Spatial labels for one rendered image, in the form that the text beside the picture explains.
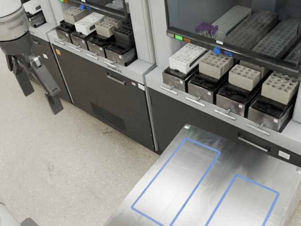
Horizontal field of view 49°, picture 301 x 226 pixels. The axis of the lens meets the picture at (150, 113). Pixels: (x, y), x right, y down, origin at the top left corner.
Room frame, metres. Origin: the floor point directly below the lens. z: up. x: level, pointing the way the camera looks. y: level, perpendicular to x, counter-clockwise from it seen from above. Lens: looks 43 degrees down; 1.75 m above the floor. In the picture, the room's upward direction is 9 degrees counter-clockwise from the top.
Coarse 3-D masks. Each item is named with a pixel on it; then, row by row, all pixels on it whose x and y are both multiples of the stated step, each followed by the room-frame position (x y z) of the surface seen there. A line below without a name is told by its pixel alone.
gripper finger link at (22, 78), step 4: (24, 72) 0.77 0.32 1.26; (16, 76) 0.76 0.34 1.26; (20, 76) 0.76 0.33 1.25; (24, 76) 0.77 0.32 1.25; (20, 80) 0.76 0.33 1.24; (24, 80) 0.77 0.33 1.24; (28, 80) 0.77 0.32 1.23; (20, 84) 0.76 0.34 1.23; (24, 84) 0.76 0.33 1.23; (28, 84) 0.77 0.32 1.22; (24, 88) 0.76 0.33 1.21; (28, 88) 0.77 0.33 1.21; (32, 88) 0.77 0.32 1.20; (24, 92) 0.76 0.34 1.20; (28, 92) 0.76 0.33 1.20; (32, 92) 0.77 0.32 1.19
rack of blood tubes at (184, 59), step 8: (184, 48) 1.38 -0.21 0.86; (192, 48) 1.36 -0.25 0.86; (200, 48) 1.35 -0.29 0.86; (176, 56) 1.31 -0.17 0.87; (184, 56) 1.31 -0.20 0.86; (192, 56) 1.30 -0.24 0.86; (200, 56) 1.36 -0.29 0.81; (176, 64) 1.27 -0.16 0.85; (184, 64) 1.24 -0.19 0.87; (192, 64) 1.31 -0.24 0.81; (184, 72) 1.24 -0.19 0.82
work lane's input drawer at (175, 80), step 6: (168, 66) 1.31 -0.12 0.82; (198, 66) 1.29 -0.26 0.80; (162, 72) 1.29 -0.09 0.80; (168, 72) 1.27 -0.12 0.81; (174, 72) 1.26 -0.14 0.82; (180, 72) 1.25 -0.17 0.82; (192, 72) 1.25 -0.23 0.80; (168, 78) 1.26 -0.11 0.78; (174, 78) 1.24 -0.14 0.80; (180, 78) 1.22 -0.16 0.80; (186, 78) 1.21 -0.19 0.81; (168, 84) 1.26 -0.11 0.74; (174, 84) 1.24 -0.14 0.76; (180, 84) 1.21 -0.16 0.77; (186, 84) 1.20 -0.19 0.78; (168, 90) 1.21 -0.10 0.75; (180, 90) 1.21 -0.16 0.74
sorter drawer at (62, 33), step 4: (56, 28) 1.92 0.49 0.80; (60, 28) 1.89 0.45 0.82; (64, 28) 1.88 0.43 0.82; (68, 28) 1.87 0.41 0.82; (56, 32) 1.92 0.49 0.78; (60, 32) 1.88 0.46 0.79; (64, 32) 1.85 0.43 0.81; (68, 32) 1.84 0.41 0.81; (72, 32) 1.84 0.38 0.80; (60, 36) 1.89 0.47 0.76; (64, 36) 1.86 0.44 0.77; (68, 36) 1.83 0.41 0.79; (56, 40) 1.86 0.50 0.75; (60, 40) 1.86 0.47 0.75; (64, 40) 1.87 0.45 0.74; (68, 40) 1.84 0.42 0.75; (64, 44) 1.81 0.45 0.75
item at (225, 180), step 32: (192, 128) 0.88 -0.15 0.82; (160, 160) 0.75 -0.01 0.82; (192, 160) 0.73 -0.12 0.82; (224, 160) 0.70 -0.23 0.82; (256, 160) 0.68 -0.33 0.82; (160, 192) 0.62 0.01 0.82; (192, 192) 0.60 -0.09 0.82; (224, 192) 0.58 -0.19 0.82; (256, 192) 0.56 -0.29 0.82; (288, 192) 0.54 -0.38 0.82; (128, 224) 0.52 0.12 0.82; (160, 224) 0.51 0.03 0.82; (192, 224) 0.49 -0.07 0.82; (224, 224) 0.47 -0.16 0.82; (256, 224) 0.46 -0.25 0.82
